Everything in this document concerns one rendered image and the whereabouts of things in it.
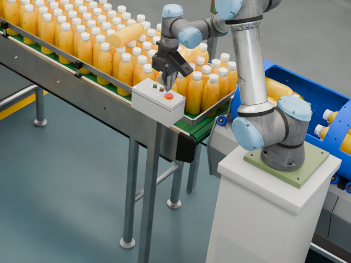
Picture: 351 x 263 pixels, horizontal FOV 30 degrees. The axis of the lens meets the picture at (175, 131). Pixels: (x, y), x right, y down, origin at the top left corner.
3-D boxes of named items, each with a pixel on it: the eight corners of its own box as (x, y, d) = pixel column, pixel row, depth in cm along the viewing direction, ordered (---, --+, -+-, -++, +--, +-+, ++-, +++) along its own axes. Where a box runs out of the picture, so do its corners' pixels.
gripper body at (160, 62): (162, 62, 260) (165, 35, 252) (179, 70, 256) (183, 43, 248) (150, 69, 255) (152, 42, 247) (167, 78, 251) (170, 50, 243)
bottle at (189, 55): (199, 40, 284) (173, 57, 271) (204, 56, 286) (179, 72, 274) (187, 43, 288) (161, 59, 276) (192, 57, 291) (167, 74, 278)
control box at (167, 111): (168, 128, 262) (171, 107, 255) (130, 107, 270) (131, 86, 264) (183, 117, 268) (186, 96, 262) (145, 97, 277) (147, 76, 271)
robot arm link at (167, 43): (184, 34, 246) (171, 41, 240) (183, 44, 248) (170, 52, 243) (168, 26, 249) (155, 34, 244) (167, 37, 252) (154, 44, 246)
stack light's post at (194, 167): (191, 193, 379) (215, 25, 312) (185, 190, 381) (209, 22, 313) (195, 190, 382) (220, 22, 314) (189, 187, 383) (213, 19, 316)
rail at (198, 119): (194, 126, 273) (194, 120, 271) (192, 124, 273) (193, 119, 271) (245, 87, 299) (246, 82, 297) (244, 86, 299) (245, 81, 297)
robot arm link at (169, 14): (170, 14, 233) (158, 4, 239) (167, 41, 240) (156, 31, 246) (188, 11, 237) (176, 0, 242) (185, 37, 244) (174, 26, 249)
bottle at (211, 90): (197, 111, 290) (201, 76, 278) (209, 107, 293) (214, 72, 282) (207, 120, 286) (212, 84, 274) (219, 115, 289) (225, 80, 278)
